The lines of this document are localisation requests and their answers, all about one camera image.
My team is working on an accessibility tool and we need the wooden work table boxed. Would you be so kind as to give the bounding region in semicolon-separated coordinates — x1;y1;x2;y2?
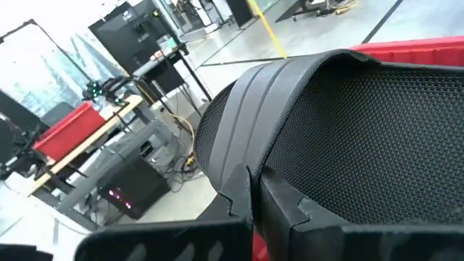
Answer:
25;94;144;196

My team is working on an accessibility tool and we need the black cabinet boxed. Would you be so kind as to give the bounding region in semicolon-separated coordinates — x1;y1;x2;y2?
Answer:
226;0;254;28

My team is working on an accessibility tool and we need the black monitor panel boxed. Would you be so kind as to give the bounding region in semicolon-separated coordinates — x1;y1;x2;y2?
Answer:
88;0;189;75

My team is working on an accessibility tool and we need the black desk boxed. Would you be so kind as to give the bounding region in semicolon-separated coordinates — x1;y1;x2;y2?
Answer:
132;43;213;117

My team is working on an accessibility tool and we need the yellow floor cable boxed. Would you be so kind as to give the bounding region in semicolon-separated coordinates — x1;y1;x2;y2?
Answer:
137;85;199;170

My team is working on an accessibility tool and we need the red plastic bin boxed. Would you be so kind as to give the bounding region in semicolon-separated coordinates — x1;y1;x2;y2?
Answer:
252;35;464;261
32;101;107;162

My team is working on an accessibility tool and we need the black computer tower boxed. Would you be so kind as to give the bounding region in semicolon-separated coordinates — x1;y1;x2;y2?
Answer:
97;155;171;220

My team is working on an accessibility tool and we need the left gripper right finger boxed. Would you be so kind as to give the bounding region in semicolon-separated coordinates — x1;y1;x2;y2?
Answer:
259;167;349;261

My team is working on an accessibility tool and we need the translucent framed screen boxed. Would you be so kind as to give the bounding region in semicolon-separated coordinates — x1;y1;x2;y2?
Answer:
0;20;128;120

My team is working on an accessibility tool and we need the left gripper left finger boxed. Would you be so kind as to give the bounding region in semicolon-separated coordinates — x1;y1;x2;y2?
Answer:
197;165;254;223

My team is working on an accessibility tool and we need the black dolly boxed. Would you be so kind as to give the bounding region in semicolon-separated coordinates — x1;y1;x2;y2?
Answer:
275;0;360;22

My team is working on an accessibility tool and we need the black ribbed-strap slide sandal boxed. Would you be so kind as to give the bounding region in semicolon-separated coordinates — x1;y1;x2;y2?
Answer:
194;49;464;225

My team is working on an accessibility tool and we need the black equipment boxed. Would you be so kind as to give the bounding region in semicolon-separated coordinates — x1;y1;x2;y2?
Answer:
0;90;50;181

